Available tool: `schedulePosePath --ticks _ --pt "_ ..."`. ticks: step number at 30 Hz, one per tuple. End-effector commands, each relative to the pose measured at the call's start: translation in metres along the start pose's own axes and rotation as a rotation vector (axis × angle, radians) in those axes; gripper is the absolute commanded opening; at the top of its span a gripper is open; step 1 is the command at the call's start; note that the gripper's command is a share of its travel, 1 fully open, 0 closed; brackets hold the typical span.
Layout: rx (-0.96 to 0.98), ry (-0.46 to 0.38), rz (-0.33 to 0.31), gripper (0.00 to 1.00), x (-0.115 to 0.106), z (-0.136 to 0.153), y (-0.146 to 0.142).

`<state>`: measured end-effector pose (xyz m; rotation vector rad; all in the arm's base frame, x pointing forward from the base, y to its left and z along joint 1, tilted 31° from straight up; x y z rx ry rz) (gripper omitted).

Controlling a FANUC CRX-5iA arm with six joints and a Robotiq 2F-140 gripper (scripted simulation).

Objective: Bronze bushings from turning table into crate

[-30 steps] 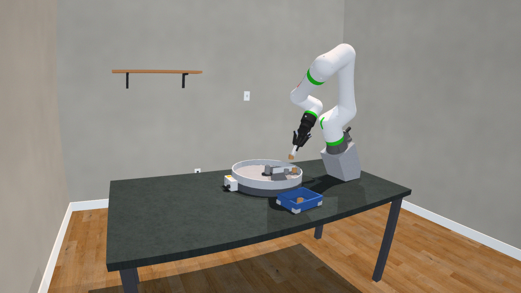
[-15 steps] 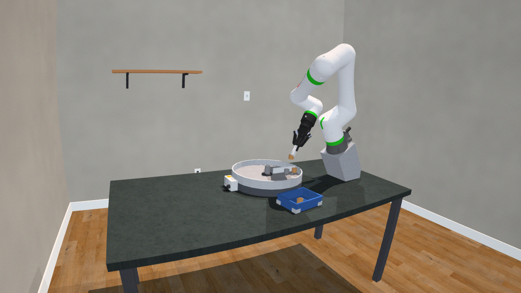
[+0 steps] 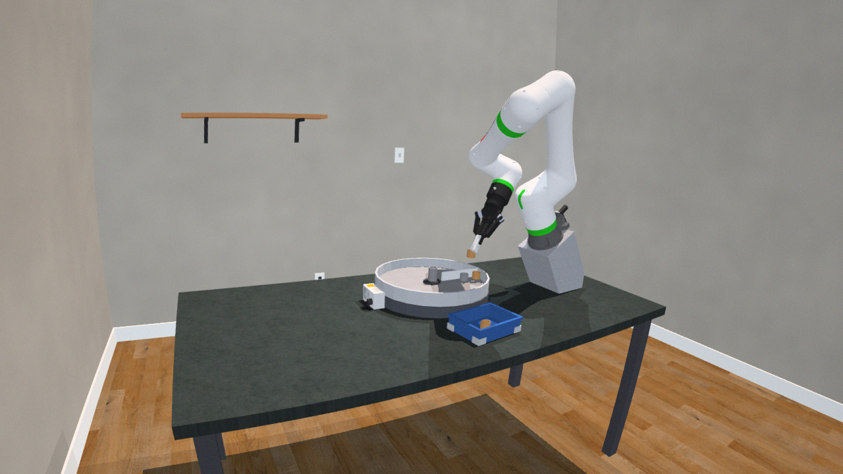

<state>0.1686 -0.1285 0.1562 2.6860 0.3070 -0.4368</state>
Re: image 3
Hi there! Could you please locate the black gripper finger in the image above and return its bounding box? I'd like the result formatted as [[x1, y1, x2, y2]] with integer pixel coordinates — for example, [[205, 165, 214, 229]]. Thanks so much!
[[470, 209, 488, 251], [473, 210, 504, 253]]

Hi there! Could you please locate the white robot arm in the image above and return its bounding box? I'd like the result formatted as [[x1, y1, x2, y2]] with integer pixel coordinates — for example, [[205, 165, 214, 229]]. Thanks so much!
[[469, 70, 577, 250]]

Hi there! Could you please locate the blue plastic crate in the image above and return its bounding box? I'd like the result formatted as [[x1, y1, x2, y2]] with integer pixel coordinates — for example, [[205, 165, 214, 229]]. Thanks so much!
[[447, 303, 523, 346]]

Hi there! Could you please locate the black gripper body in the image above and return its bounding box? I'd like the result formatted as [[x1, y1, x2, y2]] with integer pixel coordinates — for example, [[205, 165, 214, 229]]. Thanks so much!
[[481, 196, 504, 221]]

